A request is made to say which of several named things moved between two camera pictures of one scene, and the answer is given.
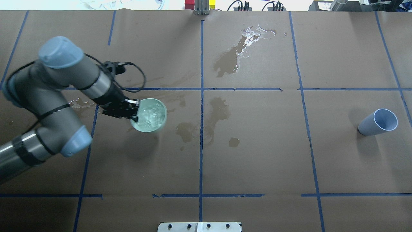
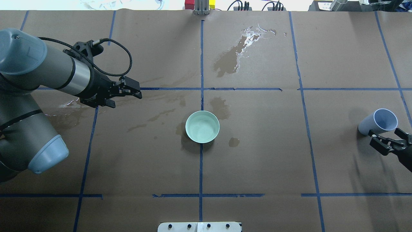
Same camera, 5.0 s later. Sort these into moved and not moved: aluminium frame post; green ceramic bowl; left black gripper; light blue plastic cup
Moved: green ceramic bowl; left black gripper
Not moved: aluminium frame post; light blue plastic cup
